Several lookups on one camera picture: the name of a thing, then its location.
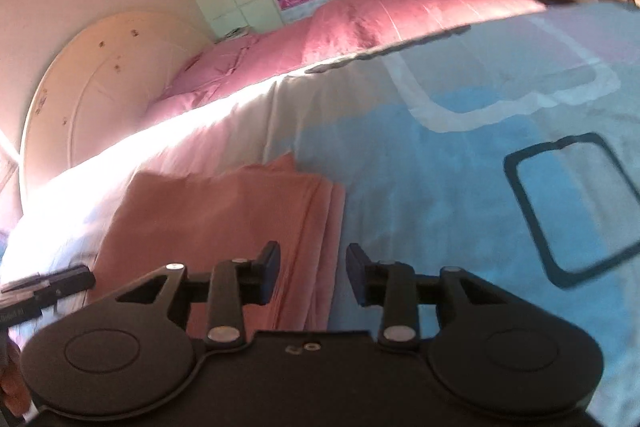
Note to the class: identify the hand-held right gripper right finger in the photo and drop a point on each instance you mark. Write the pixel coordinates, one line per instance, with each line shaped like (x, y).
(356, 272)

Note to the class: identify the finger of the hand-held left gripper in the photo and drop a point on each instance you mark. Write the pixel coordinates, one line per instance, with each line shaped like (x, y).
(20, 284)
(70, 283)

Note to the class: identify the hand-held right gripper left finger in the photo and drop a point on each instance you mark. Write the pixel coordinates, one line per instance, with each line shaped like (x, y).
(270, 268)

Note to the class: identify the person's left hand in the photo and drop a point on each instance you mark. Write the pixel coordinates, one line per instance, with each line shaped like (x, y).
(12, 387)

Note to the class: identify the cream rounded headboard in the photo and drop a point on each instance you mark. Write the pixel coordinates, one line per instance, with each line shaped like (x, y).
(90, 97)

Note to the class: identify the pink pillow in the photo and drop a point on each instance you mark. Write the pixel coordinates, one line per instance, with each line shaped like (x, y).
(400, 17)
(220, 64)

